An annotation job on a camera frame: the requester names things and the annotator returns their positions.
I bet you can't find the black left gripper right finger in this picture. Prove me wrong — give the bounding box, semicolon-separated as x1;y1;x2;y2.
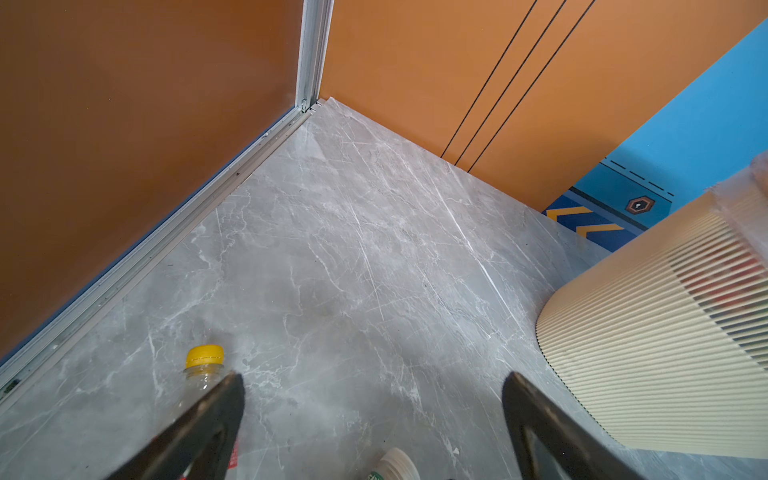
502;372;640;479

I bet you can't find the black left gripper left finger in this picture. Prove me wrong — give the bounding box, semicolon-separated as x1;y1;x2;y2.
109;373;245;480

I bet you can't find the clear bottle yellow cap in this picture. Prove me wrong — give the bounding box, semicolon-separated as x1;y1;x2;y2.
176;344;241;480

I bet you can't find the beige ribbed waste bin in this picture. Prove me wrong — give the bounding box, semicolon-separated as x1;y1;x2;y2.
535;189;767;459

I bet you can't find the clear plastic bin liner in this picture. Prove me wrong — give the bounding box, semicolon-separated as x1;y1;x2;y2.
711;152;768;266

